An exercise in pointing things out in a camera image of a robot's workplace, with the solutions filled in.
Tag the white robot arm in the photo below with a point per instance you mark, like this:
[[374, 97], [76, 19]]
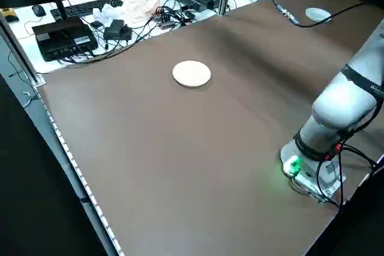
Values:
[[339, 100]]

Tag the white round plate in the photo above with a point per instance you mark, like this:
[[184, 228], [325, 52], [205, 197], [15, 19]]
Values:
[[317, 14], [191, 74]]

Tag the small hub with plugs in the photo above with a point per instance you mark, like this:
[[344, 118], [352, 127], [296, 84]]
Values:
[[166, 17]]

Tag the black power adapter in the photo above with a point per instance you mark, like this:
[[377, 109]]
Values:
[[115, 29]]

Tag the beige cloth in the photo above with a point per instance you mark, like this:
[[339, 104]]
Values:
[[141, 7]]

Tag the crumpled white paper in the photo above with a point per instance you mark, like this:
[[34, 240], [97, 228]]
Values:
[[103, 13]]

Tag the black electronics box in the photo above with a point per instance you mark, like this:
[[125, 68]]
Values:
[[64, 38]]

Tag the black keyboard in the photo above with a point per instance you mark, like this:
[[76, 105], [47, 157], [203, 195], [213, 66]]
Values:
[[87, 6]]

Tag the black monitor stand pole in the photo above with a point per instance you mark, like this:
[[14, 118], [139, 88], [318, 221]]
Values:
[[59, 5]]

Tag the black computer mouse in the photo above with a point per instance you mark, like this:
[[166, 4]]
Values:
[[38, 10]]

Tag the yellow and black tool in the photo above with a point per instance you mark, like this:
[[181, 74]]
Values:
[[8, 14]]

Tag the aluminium frame rail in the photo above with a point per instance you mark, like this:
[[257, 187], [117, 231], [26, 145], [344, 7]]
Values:
[[21, 49]]

